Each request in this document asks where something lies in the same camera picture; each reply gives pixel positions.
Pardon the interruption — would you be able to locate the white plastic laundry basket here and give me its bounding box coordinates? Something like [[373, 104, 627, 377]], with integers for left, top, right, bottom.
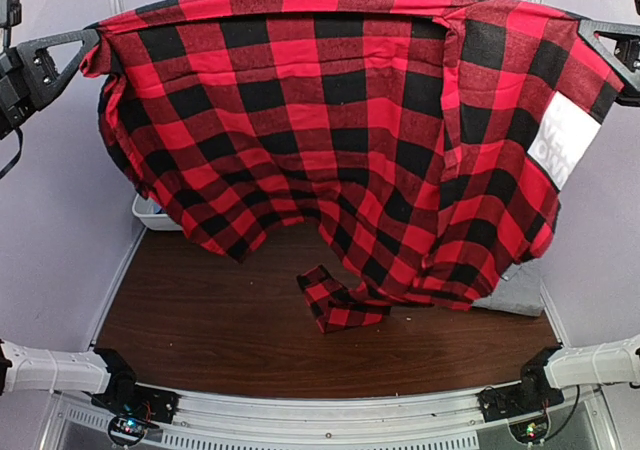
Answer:
[[131, 195, 182, 232]]

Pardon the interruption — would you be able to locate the red black plaid shirt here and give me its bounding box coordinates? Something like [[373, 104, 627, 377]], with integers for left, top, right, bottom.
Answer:
[[81, 0, 622, 332]]

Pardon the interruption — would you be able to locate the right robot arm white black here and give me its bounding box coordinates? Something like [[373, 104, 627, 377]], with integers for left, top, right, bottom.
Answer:
[[512, 19, 639, 412]]

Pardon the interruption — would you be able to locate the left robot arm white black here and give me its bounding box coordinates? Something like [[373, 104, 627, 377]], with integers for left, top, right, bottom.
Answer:
[[1, 29, 144, 414]]

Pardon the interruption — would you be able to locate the folded grey button shirt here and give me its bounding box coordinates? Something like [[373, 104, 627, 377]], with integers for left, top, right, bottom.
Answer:
[[473, 261, 544, 317]]

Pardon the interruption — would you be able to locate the left circuit board with leds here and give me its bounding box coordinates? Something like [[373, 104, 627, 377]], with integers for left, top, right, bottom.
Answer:
[[107, 416, 149, 447]]

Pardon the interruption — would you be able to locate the circuit board with leds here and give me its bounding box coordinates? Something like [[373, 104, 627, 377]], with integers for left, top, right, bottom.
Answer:
[[509, 417, 550, 445], [107, 416, 149, 447]]

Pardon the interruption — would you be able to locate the right circuit board with leds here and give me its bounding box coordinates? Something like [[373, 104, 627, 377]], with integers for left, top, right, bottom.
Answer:
[[509, 417, 550, 445]]

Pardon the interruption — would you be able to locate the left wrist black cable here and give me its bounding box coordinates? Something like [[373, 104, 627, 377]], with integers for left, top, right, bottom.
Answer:
[[0, 127, 24, 181]]

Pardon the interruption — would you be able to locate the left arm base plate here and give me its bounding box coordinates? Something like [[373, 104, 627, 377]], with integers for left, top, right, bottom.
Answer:
[[91, 380, 179, 424]]

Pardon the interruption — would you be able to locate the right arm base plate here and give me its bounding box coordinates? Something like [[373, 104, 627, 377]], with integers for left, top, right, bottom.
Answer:
[[476, 383, 564, 422]]

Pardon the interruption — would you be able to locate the front aluminium rail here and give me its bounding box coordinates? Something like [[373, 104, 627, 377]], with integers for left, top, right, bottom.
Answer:
[[39, 364, 621, 450]]

